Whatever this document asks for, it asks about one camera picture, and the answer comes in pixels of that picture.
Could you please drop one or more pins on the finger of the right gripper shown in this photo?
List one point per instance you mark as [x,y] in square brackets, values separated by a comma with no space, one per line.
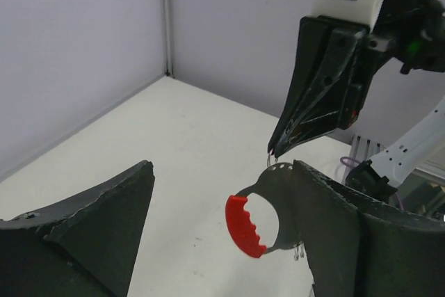
[333,95]
[306,102]

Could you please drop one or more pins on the left aluminium frame post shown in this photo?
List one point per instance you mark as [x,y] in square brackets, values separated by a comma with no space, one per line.
[168,38]

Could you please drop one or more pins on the red handled metal keyring holder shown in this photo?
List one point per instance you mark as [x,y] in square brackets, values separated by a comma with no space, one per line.
[274,186]

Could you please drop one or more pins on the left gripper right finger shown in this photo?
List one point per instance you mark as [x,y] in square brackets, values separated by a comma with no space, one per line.
[359,246]

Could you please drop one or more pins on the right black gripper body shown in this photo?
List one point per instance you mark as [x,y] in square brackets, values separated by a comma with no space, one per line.
[415,29]

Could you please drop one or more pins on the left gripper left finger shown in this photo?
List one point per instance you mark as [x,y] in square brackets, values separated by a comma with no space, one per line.
[84,245]

